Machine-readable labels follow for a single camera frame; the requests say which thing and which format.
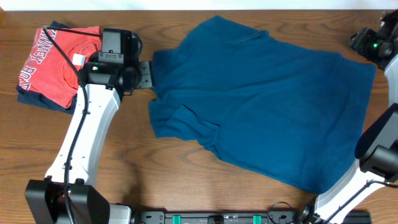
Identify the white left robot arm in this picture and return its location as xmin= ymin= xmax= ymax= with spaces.
xmin=25 ymin=61 xmax=154 ymax=223

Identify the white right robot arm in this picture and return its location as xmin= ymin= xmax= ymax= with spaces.
xmin=294 ymin=11 xmax=397 ymax=224

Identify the navy folded garment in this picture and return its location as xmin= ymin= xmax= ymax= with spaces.
xmin=16 ymin=21 xmax=81 ymax=115

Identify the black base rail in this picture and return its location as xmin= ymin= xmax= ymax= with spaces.
xmin=108 ymin=203 xmax=373 ymax=224

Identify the red folded t-shirt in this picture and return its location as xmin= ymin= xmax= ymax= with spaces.
xmin=18 ymin=26 xmax=102 ymax=109

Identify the teal blue t-shirt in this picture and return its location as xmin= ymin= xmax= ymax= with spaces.
xmin=149 ymin=16 xmax=376 ymax=194

